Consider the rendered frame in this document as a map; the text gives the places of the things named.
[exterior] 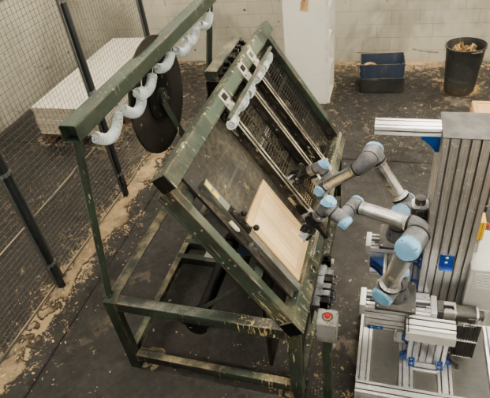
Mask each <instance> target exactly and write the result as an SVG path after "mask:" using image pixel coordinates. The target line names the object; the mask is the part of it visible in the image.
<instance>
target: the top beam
mask: <svg viewBox="0 0 490 398"><path fill-rule="evenodd" d="M272 31H273V28H272V27H271V25H270V24H269V23H268V21H267V20H266V21H264V22H263V23H261V24H260V25H258V26H257V28H256V30H255V31H254V33H253V34H252V35H251V36H250V38H249V40H248V41H247V43H246V44H245V45H244V47H243V48H242V50H241V51H240V53H239V54H238V56H237V57H236V58H235V60H234V62H233V63H232V64H231V66H230V68H229V69H228V70H227V71H226V73H225V75H224V76H223V78H222V79H221V81H220V82H219V83H218V85H217V86H216V88H215V90H214V91H213V92H212V94H211V95H210V96H209V98H208V100H207V101H206V103H205V104H204V105H203V106H202V108H201V109H200V111H199V113H198V114H197V116H196V117H195V118H194V119H193V121H192V123H191V124H190V126H189V128H188V129H187V130H186V131H185V133H184V134H183V136H182V137H181V139H180V141H179V142H178V143H177V144H176V146H175V147H174V149H173V151H172V152H171V154H170V155H169V156H168V157H167V159H166V161H165V162H164V164H163V165H162V166H161V168H160V169H159V171H158V172H157V174H156V175H155V177H154V178H153V179H152V181H151V182H152V183H153V184H154V185H155V186H156V188H157V189H158V190H159V191H160V192H161V193H162V194H166V193H169V192H170V191H172V190H174V189H176V188H177V187H178V184H179V183H180V181H181V180H182V178H183V176H184V175H185V173H186V171H187V170H188V169H189V166H190V165H191V163H192V162H193V160H194V159H195V157H196V155H197V153H198V152H199V151H200V149H201V147H202V145H203V144H204V142H205V141H206V139H207V137H208V135H209V134H210V132H211V131H212V129H213V127H214V126H215V124H216V123H217V121H218V120H219V117H220V116H221V114H222V113H223V111H224V110H225V108H226V106H225V104H224V103H223V102H222V101H221V99H220V98H219V97H218V94H219V93H220V92H221V90H222V89H224V90H225V91H226V93H227V94H228V95H229V97H230V98H232V96H233V95H234V93H235V92H236V90H237V88H238V86H239V85H240V83H241V82H242V80H243V78H244V76H243V75H242V74H241V72H240V71H239V69H238V68H237V66H238V64H239V63H240V61H242V62H243V63H244V65H245V66H246V68H247V69H249V68H250V67H251V65H252V61H251V60H250V59H249V57H248V56H247V54H246V52H247V51H248V49H249V48H250V49H251V50H252V52H253V53H254V54H255V56H257V55H258V54H259V53H260V50H261V49H262V47H263V46H264V44H265V43H266V41H267V39H268V37H269V35H270V34H271V33H272Z"/></svg>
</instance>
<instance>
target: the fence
mask: <svg viewBox="0 0 490 398"><path fill-rule="evenodd" d="M206 182H208V183H209V184H210V185H211V187H212V189H211V190H209V188H208V187H207V186H206V185H205V184H206ZM199 187H200V188H201V189H202V191H203V192H204V193H205V194H206V195H207V196H208V197H209V198H210V200H211V201H212V202H213V203H214V204H215V205H216V206H217V207H218V209H219V210H220V211H221V212H222V213H223V214H224V215H225V217H226V218H227V219H228V220H229V221H231V220H233V222H234V223H235V224H236V225H237V226H238V227H239V229H240V232H241V234H242V235H243V236H244V237H245V238H246V239H247V240H248V242H249V243H251V242H254V243H255V244H256V245H257V246H258V247H259V248H260V252H259V254H260V255H261V256H262V257H263V258H264V260H265V261H266V262H267V263H268V264H269V265H270V266H271V267H272V268H273V269H274V270H275V271H276V272H277V273H278V274H279V276H280V277H281V278H282V279H283V280H284V281H285V282H286V284H287V285H288V286H289V287H290V288H291V289H292V290H293V291H299V289H300V286H301V285H300V284H299V283H298V282H297V281H296V279H295V278H294V277H293V276H292V275H291V274H290V272H289V271H288V270H287V269H286V268H285V267H284V266H283V264H282V263H281V262H280V261H279V260H278V259H277V258H276V256H275V255H274V254H273V253H272V252H271V251H270V250H269V249H268V248H267V247H266V246H265V245H264V243H263V242H262V241H261V240H260V239H259V238H258V237H257V235H256V234H255V233H254V232H253V231H252V230H251V232H250V234H248V233H247V232H246V231H245V229H244V228H243V227H242V226H241V225H240V224H239V223H238V222H237V221H236V219H235V218H233V217H232V215H231V214H230V213H229V212H228V210H229V208H230V205H229V204H228V203H227V202H226V201H225V199H224V198H223V197H222V196H221V195H220V194H219V192H218V191H217V190H216V189H215V188H214V187H213V186H212V184H211V183H210V182H209V181H208V180H207V179H205V180H204V181H202V182H201V184H200V186H199ZM214 191H216V192H217V194H218V195H219V196H220V197H219V199H218V198H217V197H216V196H215V195H214V194H213V193H214Z"/></svg>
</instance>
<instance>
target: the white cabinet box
mask: <svg viewBox="0 0 490 398"><path fill-rule="evenodd" d="M282 15H283V29H284V42H285V56H286V57H287V59H288V60H289V61H290V63H291V65H292V66H293V67H294V68H295V70H296V71H297V73H298V74H299V76H300V77H301V79H302V80H303V81H304V82H305V84H306V85H307V87H308V88H309V90H310V91H311V93H312V94H313V95H314V96H315V98H316V100H317V101H318V102H319V103H324V104H327V103H329V101H330V98H331V93H332V89H333V86H334V26H335V0H282Z"/></svg>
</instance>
